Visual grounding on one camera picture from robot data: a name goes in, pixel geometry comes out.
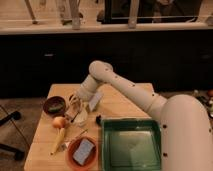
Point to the orange bowl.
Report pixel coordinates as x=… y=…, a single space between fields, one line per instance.
x=90 y=161

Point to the green plastic bin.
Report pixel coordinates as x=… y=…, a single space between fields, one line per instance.
x=130 y=145

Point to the white paper cup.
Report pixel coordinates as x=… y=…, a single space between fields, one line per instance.
x=81 y=118

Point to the yellow banana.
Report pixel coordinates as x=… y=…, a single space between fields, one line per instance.
x=59 y=139

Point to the small black eraser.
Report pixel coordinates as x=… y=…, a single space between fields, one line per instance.
x=98 y=120

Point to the white card packet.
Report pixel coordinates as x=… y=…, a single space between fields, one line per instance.
x=94 y=101

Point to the red apple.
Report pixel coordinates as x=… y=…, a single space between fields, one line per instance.
x=59 y=122

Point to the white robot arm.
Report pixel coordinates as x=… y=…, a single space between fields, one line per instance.
x=186 y=131

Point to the dark brown bowl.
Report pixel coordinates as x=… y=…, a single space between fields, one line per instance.
x=54 y=106

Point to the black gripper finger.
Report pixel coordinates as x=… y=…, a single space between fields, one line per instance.
x=73 y=119

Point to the blue grey sponge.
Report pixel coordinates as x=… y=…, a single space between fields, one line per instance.
x=83 y=151

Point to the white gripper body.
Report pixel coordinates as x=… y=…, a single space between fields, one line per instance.
x=88 y=88

